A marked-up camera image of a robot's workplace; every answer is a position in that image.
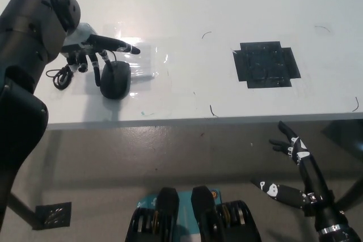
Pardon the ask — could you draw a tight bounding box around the black computer mouse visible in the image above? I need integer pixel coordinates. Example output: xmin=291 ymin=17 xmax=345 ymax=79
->
xmin=99 ymin=61 xmax=132 ymax=100

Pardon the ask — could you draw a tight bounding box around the black tape patch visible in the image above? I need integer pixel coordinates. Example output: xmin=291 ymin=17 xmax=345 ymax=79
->
xmin=233 ymin=41 xmax=302 ymax=89

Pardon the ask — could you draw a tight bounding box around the black mouse cable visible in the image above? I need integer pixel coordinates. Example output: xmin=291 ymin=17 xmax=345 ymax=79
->
xmin=46 ymin=51 xmax=117 ymax=90

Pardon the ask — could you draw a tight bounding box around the black floor plate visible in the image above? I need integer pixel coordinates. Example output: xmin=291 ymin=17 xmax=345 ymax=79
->
xmin=32 ymin=201 xmax=72 ymax=231

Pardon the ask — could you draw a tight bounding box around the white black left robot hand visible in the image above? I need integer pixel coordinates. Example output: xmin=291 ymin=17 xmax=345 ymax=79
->
xmin=61 ymin=22 xmax=141 ymax=87

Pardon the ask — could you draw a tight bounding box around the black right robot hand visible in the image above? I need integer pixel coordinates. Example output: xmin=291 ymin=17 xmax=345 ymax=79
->
xmin=251 ymin=120 xmax=349 ymax=234

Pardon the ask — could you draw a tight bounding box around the clear plastic film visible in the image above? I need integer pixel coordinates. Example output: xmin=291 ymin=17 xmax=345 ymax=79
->
xmin=102 ymin=22 xmax=172 ymax=97

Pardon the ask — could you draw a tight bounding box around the black table leg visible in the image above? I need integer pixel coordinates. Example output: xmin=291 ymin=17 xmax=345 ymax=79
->
xmin=333 ymin=176 xmax=363 ymax=211
xmin=8 ymin=193 xmax=37 ymax=226

